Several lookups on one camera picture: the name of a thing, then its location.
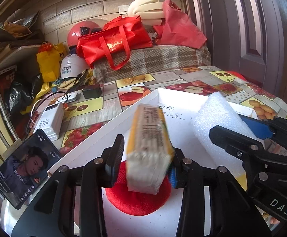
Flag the white foam sheet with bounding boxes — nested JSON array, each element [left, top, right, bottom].
[[192, 93, 261, 178]]

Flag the red plush ball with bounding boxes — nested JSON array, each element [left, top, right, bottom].
[[105, 161, 171, 216]]

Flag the yellow tissue pack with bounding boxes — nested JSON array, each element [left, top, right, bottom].
[[126, 104, 174, 195]]

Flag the yellow sponge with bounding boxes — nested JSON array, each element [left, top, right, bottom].
[[235, 174, 247, 191]]

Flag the black smartphone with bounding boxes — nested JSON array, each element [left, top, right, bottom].
[[0, 129, 61, 210]]

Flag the fruit pattern tablecloth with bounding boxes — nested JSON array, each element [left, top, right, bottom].
[[0, 65, 287, 237]]

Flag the red plastic bag on table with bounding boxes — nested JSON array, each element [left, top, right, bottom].
[[228, 71, 246, 81]]

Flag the white power bank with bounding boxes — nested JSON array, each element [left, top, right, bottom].
[[34, 103, 64, 141]]

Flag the black garbage bag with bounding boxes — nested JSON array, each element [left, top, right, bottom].
[[6, 74, 43, 115]]

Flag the plaid covered bench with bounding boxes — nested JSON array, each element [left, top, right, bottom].
[[93, 45, 211, 84]]

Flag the black charger box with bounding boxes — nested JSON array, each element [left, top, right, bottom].
[[82, 84, 102, 99]]

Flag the crumpled red bag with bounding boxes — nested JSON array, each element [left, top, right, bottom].
[[153, 0, 207, 49]]

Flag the white helmet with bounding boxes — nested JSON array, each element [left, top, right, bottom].
[[60, 54, 89, 79]]

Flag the yellow gift bag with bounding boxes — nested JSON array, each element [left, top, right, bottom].
[[37, 42, 67, 82]]

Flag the cream foam stack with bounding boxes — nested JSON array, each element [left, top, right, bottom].
[[127, 0, 165, 26]]

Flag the red tote bag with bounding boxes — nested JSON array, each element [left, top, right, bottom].
[[77, 16, 153, 71]]

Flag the red helmet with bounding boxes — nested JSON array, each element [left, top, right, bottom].
[[67, 21, 102, 48]]

